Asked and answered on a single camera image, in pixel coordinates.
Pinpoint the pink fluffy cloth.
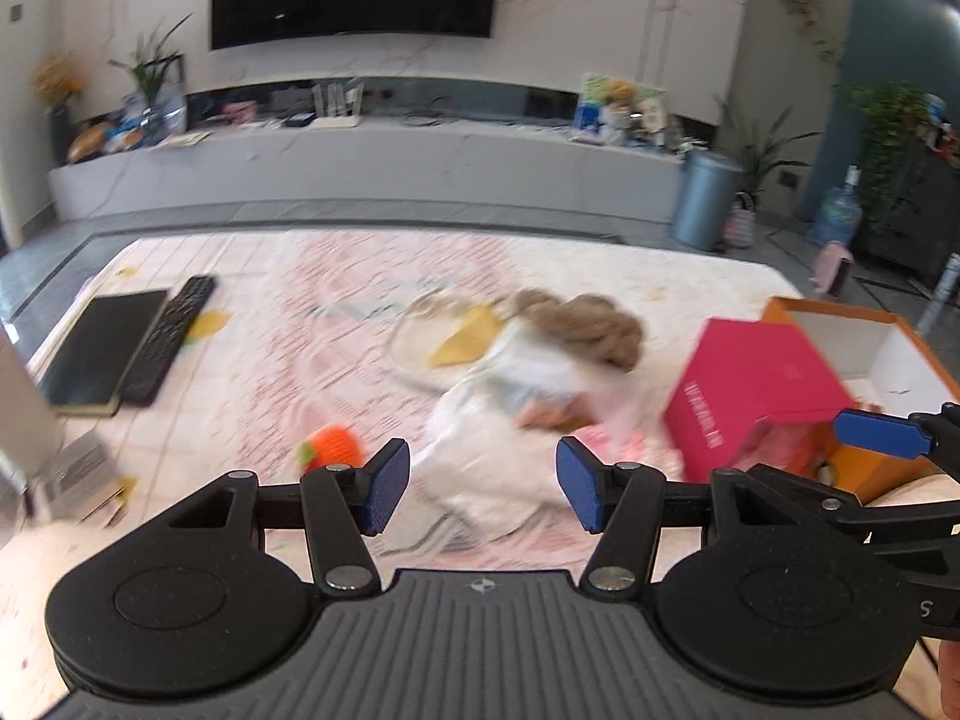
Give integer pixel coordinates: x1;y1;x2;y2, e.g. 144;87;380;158
573;424;682;478

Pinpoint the orange knitted toy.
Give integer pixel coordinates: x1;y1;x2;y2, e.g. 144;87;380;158
298;424;364;473

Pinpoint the white plastic bag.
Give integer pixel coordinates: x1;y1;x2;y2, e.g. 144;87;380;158
413;319;644;539

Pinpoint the brown plush toy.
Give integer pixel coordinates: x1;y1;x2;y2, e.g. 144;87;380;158
511;289;644;372

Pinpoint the white round bib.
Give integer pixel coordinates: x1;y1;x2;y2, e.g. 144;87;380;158
384;289;511;394

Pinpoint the yellow cleaning cloth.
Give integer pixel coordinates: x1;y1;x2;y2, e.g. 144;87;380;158
428;304;505;369

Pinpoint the person right hand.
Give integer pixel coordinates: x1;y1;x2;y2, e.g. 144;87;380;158
939;640;960;720

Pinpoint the orange cardboard box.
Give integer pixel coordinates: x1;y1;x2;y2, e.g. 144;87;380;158
761;298;958;502

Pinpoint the red lidded clear container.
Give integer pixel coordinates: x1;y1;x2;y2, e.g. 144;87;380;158
662;319;854;483

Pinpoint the pink small heater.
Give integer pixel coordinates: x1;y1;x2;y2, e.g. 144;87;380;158
811;241;854;298

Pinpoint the blue water jug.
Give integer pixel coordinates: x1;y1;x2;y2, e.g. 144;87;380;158
807;164;862;247

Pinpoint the dark cabinet with plants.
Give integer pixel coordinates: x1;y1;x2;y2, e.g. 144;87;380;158
846;82;958;286

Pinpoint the pastel woven basket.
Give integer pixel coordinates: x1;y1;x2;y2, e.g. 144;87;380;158
722;190;757;249

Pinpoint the pink lace tablecloth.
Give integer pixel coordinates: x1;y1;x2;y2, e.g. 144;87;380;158
2;229;791;718

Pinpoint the black remote control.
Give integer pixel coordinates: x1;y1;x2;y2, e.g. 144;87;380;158
121;275;218;408

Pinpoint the potted green floor plant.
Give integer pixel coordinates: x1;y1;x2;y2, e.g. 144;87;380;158
715;96;822;203

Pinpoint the grey blue trash bin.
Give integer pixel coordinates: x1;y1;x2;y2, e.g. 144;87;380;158
670;151;743;250

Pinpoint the teddy bear on console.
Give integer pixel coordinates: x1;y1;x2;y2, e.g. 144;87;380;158
599;78;636;145

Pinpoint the plant in glass vase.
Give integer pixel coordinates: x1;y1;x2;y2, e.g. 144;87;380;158
107;15;190;146

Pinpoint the white wifi router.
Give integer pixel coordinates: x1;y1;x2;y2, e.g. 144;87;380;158
311;78;364;128

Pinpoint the yellow dried flower vase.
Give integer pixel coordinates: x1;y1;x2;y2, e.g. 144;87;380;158
31;54;85;166

